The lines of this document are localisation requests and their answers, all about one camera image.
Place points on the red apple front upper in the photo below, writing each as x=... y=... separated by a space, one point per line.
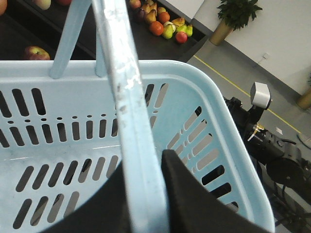
x=35 y=53

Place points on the potted green plant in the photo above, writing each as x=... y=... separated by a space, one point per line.
x=233 y=15

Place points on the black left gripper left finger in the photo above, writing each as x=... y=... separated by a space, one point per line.
x=105 y=212

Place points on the light blue plastic basket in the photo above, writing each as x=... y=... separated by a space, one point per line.
x=67 y=123

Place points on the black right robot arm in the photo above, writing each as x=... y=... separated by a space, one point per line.
x=281 y=157

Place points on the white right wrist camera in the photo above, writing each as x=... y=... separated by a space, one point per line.
x=260 y=95

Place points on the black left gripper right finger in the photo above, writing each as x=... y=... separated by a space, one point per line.
x=192 y=209

